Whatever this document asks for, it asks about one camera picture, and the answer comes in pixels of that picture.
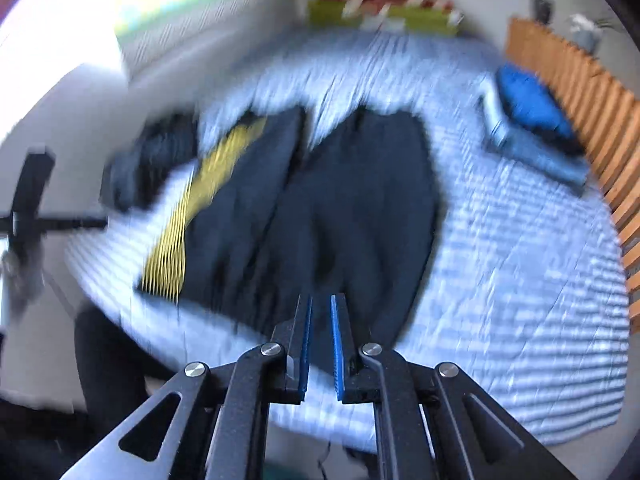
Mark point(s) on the person's leg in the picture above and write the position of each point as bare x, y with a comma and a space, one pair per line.
105, 360

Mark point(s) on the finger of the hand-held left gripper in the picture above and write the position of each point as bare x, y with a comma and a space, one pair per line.
75, 223

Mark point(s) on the crumpled black garment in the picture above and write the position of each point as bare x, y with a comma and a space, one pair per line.
155, 160

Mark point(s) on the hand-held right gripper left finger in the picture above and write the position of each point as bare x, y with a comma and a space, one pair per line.
305, 360

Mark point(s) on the folded blue textured garment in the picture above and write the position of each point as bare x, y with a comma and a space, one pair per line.
530, 100

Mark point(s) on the wooden slatted rail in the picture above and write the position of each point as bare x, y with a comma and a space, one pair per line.
575, 85

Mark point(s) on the folded light blue jeans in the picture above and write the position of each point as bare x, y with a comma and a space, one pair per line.
545, 160

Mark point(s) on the black pants with yellow stripe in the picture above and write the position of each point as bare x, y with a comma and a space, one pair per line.
350, 210

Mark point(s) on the blue checked bed sheet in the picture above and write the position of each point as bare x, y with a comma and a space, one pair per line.
400, 45

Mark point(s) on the potted plant in white pot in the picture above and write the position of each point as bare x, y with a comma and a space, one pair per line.
585, 35

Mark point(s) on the dark ceramic vase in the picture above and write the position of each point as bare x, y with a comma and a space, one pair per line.
541, 7

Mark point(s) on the blue white striped quilt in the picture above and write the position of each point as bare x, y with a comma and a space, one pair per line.
500, 310

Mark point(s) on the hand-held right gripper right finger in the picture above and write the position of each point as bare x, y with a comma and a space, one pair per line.
340, 360

